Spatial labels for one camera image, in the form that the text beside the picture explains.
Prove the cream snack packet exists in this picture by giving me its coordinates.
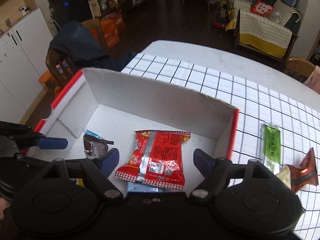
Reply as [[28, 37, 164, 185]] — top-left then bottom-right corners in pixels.
[[276, 165, 291, 189]]

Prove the dark silver candy wrapper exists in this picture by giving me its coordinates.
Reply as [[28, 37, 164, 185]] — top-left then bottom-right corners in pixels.
[[83, 130, 114, 159]]

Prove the light blue snack packet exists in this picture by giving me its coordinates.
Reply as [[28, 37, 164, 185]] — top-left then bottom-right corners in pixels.
[[125, 182, 172, 198]]

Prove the large red snack bag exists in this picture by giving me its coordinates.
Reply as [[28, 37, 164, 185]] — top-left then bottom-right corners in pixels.
[[115, 130, 191, 191]]

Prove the red white cardboard box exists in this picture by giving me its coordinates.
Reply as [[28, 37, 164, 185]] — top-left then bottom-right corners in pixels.
[[27, 68, 239, 193]]

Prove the green snack bar packet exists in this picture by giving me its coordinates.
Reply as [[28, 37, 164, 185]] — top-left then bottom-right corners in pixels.
[[260, 122, 281, 174]]

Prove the orange juice carton box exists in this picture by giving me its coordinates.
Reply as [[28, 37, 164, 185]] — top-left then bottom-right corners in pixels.
[[39, 70, 62, 97]]

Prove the white grid tablecloth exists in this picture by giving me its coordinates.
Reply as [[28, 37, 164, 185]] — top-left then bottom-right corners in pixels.
[[120, 52, 320, 240]]

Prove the white cabinet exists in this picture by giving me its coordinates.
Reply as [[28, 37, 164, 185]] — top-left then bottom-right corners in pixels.
[[0, 9, 53, 124]]

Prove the brown red foil packet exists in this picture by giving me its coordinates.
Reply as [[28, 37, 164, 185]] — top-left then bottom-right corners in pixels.
[[288, 147, 319, 193]]

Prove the wooden chair with jacket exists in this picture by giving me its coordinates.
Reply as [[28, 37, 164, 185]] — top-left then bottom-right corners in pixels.
[[46, 18, 108, 88]]

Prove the pink cloth on chair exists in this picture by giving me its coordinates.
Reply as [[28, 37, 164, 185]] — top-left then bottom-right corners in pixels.
[[304, 66, 320, 94]]

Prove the wooden chair right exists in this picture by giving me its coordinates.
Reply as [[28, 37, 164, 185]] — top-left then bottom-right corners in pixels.
[[284, 56, 316, 83]]

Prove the orange red cardboard box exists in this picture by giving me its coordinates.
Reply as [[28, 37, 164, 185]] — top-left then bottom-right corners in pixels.
[[100, 12, 126, 49]]

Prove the sofa with cream cover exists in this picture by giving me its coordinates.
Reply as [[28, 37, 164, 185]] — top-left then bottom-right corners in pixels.
[[225, 0, 300, 61]]

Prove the red cushion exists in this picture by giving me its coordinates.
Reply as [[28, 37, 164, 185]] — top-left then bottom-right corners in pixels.
[[250, 0, 275, 18]]

